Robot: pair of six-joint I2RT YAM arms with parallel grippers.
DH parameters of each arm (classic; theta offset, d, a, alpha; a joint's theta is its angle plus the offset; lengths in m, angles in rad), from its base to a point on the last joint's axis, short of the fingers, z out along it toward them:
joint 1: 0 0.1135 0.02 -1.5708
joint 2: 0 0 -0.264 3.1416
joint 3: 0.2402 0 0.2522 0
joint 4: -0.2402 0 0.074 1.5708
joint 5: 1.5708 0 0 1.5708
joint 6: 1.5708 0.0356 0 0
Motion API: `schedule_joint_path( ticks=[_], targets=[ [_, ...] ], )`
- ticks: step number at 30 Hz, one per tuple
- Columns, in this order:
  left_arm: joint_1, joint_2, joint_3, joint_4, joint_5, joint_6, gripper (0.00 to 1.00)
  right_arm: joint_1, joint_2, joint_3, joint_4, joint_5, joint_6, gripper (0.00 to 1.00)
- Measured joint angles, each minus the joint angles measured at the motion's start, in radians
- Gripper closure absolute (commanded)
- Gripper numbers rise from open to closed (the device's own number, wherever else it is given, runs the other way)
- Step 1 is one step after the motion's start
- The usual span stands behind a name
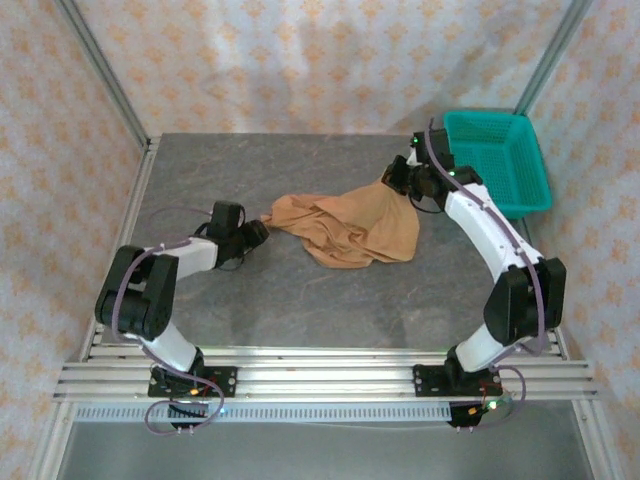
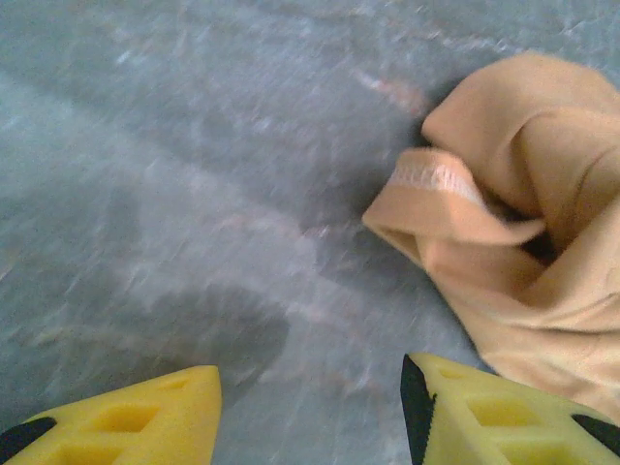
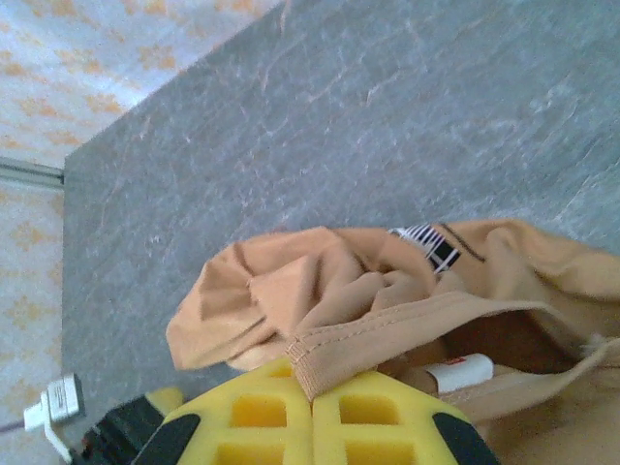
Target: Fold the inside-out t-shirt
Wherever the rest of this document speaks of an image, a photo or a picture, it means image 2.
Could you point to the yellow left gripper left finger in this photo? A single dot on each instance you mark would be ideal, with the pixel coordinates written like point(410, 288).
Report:
point(126, 426)

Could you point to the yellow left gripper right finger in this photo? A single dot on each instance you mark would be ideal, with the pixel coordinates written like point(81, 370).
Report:
point(494, 426)

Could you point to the tan t-shirt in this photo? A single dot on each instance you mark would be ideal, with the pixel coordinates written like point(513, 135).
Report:
point(542, 271)

